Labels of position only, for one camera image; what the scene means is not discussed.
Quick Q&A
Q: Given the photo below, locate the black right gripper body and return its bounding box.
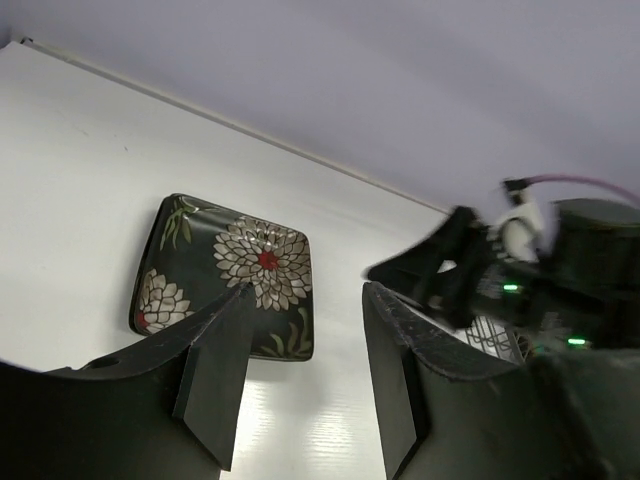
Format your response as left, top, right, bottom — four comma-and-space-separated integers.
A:
367, 206, 500, 328

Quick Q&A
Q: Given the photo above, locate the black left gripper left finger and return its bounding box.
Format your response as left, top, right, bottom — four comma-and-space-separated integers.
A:
1, 285, 253, 479

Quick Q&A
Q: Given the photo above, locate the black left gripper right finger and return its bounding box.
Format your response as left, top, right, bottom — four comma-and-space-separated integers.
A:
362, 282, 615, 479

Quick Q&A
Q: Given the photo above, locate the black floral square plate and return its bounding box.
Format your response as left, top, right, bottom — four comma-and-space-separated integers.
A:
129, 193, 315, 362

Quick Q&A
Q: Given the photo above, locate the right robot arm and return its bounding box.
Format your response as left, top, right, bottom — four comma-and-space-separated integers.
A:
365, 198, 639, 353

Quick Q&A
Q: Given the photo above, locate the wire dish rack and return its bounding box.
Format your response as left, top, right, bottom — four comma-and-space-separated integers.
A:
464, 317, 530, 364

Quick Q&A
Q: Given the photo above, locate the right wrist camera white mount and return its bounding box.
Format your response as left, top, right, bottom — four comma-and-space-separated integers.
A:
489, 178, 550, 262

